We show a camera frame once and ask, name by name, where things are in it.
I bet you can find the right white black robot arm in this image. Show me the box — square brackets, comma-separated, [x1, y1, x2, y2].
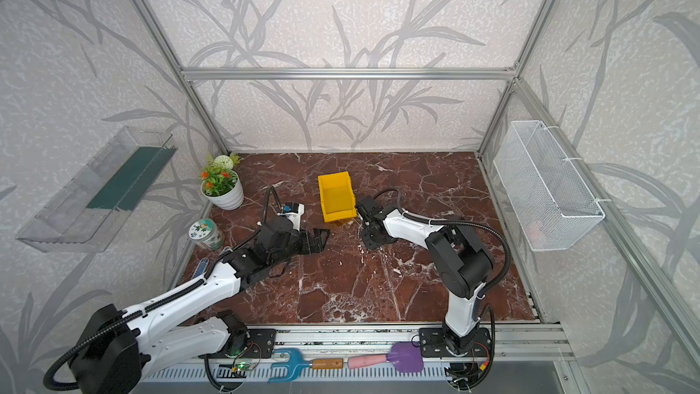
[355, 196, 512, 357]

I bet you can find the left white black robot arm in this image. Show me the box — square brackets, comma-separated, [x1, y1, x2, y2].
[43, 215, 331, 393]

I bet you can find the yellow plastic bin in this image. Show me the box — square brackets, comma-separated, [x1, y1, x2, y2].
[318, 171, 357, 223]

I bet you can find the potted plant white pot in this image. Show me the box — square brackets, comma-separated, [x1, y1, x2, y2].
[201, 153, 244, 211]

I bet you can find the small painted round jar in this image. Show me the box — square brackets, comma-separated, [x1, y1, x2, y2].
[188, 218, 224, 251]

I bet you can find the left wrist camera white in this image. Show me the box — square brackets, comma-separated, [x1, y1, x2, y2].
[277, 202, 306, 231]

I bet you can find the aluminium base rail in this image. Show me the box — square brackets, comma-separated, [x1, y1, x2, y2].
[148, 323, 575, 383]

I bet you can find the blue garden fork wooden handle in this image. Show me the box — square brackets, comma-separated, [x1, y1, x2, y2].
[268, 348, 345, 383]

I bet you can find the purple trowel pink handle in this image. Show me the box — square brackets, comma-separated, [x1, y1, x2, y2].
[347, 342, 425, 374]

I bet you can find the white wire mesh basket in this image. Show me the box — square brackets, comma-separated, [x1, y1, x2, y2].
[494, 120, 605, 252]

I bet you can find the clear acrylic wall shelf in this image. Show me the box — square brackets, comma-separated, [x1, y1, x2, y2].
[16, 127, 177, 254]

